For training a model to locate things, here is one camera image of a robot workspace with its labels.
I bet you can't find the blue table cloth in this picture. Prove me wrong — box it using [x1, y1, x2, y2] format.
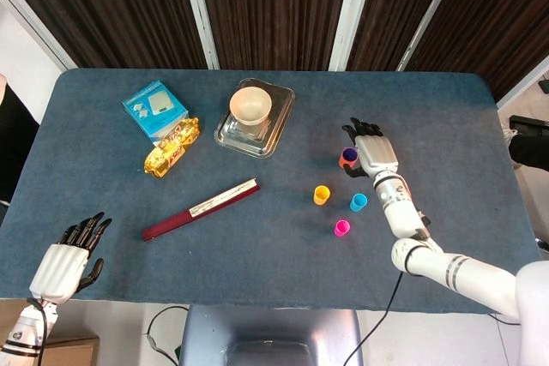
[0, 68, 544, 314]

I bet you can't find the beige bowl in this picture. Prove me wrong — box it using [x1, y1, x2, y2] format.
[228, 87, 273, 128]

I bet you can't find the dark brown slatted panel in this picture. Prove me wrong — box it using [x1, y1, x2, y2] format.
[195, 0, 355, 71]
[405, 0, 549, 101]
[0, 0, 208, 69]
[346, 0, 452, 72]

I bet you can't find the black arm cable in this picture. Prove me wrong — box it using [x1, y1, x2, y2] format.
[342, 270, 407, 366]

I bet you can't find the brown cardboard box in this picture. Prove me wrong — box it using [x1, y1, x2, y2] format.
[42, 333, 100, 366]

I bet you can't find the black trouser leg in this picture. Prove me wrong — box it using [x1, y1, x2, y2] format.
[509, 115, 549, 170]

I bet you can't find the yellow plastic cup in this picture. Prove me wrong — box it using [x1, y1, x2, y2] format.
[312, 184, 332, 206]

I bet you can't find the bystander black clothing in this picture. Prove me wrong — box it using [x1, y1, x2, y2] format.
[0, 82, 40, 204]

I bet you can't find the grey robot torso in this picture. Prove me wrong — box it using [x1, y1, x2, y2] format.
[178, 303, 365, 366]

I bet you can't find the steel rectangular tray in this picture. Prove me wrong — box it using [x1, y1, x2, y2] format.
[214, 77, 296, 159]

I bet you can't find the yellow biscuit packet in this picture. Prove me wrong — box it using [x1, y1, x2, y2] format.
[143, 116, 202, 178]

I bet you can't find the dark red folded fan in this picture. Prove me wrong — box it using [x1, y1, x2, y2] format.
[142, 177, 262, 243]

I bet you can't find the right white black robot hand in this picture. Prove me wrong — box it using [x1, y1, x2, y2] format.
[341, 117, 401, 179]

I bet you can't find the blue kitchen scale box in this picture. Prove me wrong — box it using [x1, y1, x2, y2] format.
[122, 79, 190, 147]

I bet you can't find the black floor cable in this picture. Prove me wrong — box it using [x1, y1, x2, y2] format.
[145, 304, 190, 366]

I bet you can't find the light blue plastic cup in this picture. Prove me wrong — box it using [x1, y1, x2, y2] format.
[348, 193, 369, 213]

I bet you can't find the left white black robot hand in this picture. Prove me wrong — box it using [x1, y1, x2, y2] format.
[28, 211, 113, 303]

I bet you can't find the white partition post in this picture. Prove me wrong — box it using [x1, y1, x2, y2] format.
[328, 0, 379, 72]
[178, 0, 220, 70]
[396, 0, 468, 72]
[496, 63, 549, 109]
[0, 0, 79, 70]

